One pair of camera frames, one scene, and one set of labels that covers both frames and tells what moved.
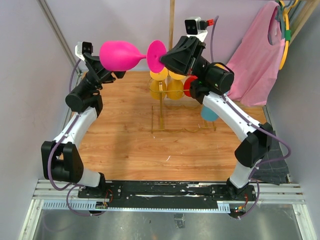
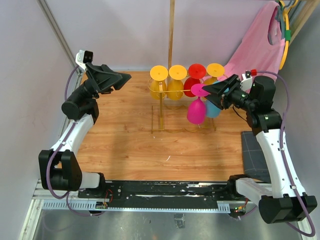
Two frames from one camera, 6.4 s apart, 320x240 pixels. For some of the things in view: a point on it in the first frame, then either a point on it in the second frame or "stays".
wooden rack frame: [298, 14] stays
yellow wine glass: [175, 86] stays
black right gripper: [179, 59] to [222, 100]
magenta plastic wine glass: [116, 55] to [196, 111]
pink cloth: [254, 67] stays
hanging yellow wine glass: [158, 86] stays
